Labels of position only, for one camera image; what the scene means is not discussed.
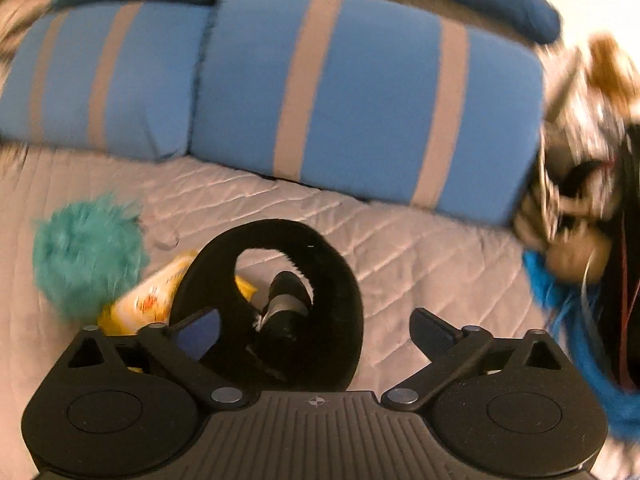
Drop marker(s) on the black fuzzy neck pillow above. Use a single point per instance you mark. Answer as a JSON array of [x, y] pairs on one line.
[[307, 337]]

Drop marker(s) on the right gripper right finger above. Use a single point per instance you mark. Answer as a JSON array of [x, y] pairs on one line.
[[454, 354]]

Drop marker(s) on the yellow duck wipes pack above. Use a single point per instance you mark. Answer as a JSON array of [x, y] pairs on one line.
[[151, 301]]

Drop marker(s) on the left blue striped pillow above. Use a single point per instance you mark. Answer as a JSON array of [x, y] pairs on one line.
[[117, 78]]

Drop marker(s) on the cluttered bag pile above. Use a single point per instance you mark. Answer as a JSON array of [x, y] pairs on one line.
[[580, 214]]

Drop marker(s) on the blue striped pillow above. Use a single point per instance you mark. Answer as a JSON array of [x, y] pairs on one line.
[[371, 99], [117, 78]]

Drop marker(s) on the brown teddy bear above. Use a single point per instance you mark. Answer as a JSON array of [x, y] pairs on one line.
[[613, 73]]

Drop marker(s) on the grey quilted bed cover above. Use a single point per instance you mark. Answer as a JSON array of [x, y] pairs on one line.
[[377, 261]]

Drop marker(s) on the right blue striped pillow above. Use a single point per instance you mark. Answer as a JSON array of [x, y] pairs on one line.
[[371, 99]]

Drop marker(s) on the teal mesh bath pouf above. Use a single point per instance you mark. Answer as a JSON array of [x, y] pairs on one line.
[[87, 254]]

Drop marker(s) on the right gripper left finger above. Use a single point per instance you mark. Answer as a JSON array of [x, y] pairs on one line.
[[178, 348]]

